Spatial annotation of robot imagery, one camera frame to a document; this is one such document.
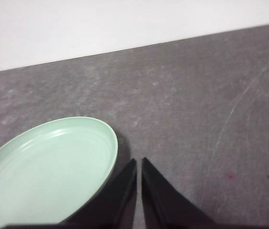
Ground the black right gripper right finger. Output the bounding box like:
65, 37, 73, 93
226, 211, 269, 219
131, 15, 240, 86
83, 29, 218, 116
141, 157, 261, 229

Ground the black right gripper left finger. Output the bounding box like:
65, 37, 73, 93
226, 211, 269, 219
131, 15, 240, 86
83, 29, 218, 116
5, 158, 138, 229

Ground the green plate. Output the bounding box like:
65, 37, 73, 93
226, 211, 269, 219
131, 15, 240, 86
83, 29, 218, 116
0, 116, 119, 226

